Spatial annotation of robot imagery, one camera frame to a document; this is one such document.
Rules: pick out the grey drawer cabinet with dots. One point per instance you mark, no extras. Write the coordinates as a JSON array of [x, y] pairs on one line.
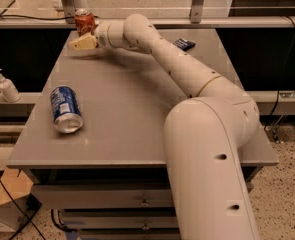
[[124, 98]]

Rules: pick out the red coke can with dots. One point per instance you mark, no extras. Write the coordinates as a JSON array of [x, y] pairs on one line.
[[84, 21]]

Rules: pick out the dark blue snack packet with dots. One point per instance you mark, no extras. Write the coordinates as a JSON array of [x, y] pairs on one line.
[[184, 44]]

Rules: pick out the left metal post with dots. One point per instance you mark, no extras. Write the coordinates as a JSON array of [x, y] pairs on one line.
[[69, 11]]

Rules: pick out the right metal post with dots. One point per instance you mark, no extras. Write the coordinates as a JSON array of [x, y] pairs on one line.
[[196, 11]]

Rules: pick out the middle grey drawer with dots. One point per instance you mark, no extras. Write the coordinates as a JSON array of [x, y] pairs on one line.
[[158, 218]]

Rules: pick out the grey drawer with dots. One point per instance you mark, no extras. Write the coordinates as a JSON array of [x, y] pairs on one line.
[[158, 218], [100, 196], [152, 234]]

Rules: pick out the blue pepsi can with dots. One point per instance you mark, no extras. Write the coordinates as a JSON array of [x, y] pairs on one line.
[[67, 117]]

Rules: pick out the white pump soap bottle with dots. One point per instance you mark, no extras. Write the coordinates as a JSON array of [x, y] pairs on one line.
[[8, 89]]

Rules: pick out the top grey drawer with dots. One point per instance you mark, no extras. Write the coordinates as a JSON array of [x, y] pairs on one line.
[[100, 196]]

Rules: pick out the cardboard box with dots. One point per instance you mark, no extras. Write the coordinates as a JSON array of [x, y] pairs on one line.
[[13, 199]]

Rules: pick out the metal post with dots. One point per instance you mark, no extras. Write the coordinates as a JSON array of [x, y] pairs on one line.
[[196, 11], [69, 11]]

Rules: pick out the bottom grey drawer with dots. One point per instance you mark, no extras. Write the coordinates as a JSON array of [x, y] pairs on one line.
[[152, 234]]

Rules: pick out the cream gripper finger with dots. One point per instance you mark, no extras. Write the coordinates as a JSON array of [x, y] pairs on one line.
[[84, 42]]

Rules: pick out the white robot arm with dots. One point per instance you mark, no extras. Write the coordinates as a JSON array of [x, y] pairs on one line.
[[202, 134]]

